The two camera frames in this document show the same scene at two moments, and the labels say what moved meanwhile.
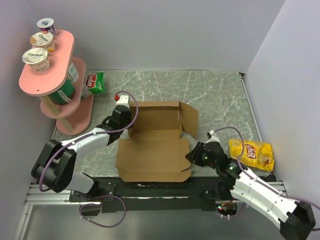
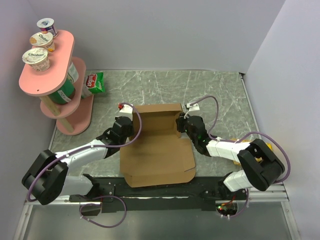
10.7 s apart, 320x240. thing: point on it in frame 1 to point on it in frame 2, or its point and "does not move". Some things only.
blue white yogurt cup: [47, 24] does not move
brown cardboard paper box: [154, 150] does not move
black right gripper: [194, 156] to [180, 123]
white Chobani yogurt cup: [37, 58] does not move
